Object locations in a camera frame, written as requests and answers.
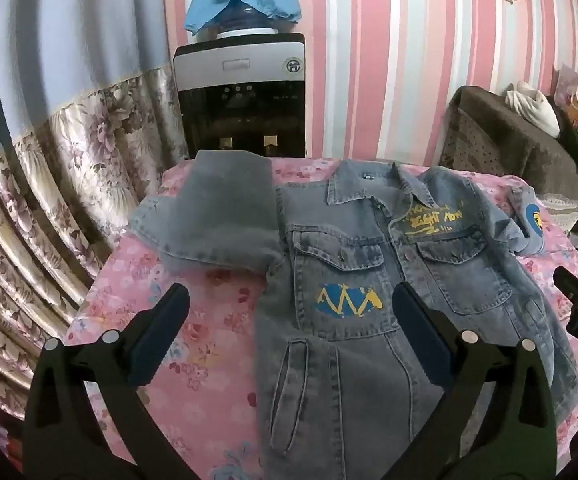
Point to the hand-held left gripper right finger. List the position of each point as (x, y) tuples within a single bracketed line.
[(421, 335)]

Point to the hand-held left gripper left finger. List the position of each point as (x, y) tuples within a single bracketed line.
[(156, 340)]

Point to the blue denim jacket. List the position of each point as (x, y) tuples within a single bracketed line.
[(349, 260)]

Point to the pink floral bed sheet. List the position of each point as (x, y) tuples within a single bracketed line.
[(189, 360)]

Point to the brown sofa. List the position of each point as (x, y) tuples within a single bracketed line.
[(499, 145)]

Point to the white cloth bundle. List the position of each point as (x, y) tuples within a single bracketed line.
[(531, 107)]

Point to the floral curtain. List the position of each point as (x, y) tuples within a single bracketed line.
[(69, 160)]

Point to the black and silver water dispenser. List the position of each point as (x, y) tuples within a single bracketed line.
[(239, 105)]

